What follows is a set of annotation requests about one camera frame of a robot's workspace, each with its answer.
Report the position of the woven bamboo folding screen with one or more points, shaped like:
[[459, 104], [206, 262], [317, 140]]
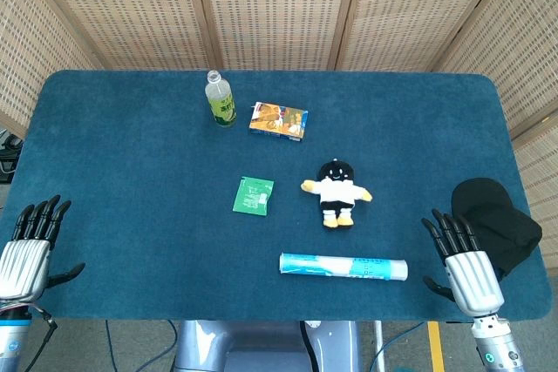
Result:
[[279, 6]]

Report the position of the grey robot torso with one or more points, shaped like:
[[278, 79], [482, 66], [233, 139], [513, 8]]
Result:
[[266, 346]]

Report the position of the black-headed plush doll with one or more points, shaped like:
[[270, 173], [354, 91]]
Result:
[[335, 194]]

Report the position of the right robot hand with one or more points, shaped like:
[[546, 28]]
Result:
[[471, 274]]

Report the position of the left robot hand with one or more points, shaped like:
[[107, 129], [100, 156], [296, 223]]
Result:
[[24, 259]]

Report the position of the black equipment behind screen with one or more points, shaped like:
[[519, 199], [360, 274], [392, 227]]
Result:
[[8, 156]]

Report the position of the white table leg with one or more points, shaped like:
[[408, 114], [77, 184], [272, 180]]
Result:
[[380, 346]]

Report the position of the green sachet packet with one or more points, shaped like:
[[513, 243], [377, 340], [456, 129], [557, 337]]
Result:
[[253, 196]]

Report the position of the black baseball cap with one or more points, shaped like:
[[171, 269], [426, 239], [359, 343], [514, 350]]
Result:
[[497, 219]]

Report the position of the blue and white plastic tube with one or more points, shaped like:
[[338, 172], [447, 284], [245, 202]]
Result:
[[342, 265]]

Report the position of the blue table mat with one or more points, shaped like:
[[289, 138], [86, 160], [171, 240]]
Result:
[[174, 215]]

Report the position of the clear plastic drink bottle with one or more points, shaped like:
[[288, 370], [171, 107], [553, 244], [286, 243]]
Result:
[[221, 104]]

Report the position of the orange and blue snack box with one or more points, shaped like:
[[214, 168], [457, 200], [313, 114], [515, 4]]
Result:
[[279, 121]]

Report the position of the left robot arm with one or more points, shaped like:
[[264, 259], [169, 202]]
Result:
[[12, 335]]

